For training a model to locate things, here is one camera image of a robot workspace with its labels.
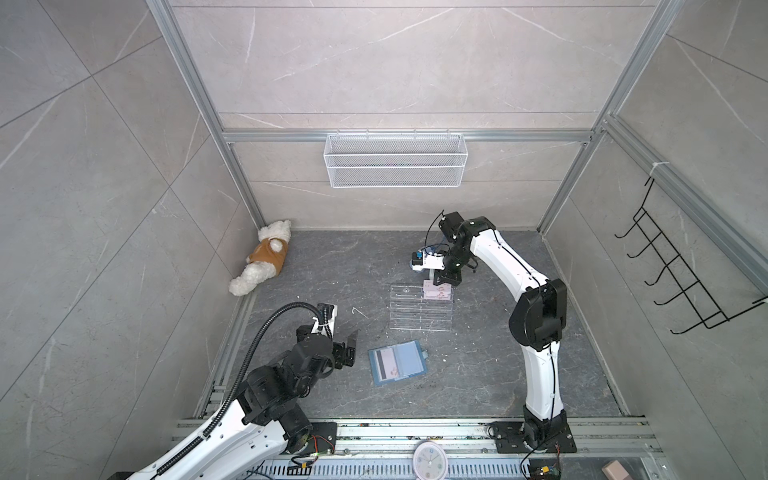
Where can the card with black stripe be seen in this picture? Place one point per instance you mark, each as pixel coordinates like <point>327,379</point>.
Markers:
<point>384,365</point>

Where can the pink white credit card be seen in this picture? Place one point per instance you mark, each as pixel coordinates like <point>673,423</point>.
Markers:
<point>443,293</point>

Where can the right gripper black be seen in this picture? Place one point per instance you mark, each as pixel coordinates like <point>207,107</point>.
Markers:
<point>442,276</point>

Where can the black wire hook rack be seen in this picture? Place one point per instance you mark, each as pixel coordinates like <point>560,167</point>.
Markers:
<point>708,312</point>

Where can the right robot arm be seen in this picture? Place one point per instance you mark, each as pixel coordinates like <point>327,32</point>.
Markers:
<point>536,322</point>

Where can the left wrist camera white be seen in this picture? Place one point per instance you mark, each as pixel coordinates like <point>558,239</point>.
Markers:
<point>325,323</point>

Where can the pink block at front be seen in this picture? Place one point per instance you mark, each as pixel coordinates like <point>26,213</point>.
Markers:
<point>615,470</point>

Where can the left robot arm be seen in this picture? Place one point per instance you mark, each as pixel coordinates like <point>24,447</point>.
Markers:
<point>263,421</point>

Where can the white wire mesh basket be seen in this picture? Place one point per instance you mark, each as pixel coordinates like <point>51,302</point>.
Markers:
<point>390,160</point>

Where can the white clock at front edge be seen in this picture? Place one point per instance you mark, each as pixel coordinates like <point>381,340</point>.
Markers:
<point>430,461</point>

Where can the blue leather card holder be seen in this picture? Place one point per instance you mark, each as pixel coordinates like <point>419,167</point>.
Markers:
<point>411,360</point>

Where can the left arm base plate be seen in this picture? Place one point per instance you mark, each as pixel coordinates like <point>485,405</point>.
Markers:
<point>321,439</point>

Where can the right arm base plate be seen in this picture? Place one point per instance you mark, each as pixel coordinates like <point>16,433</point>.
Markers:
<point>524,437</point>

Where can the white teddy bear brown vest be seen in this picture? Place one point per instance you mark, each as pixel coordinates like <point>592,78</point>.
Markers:
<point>267,259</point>

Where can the clear acrylic organizer tray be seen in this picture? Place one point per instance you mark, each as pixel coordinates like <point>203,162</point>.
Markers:
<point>409,311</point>

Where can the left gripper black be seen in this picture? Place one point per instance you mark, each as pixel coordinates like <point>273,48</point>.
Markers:
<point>339,351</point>

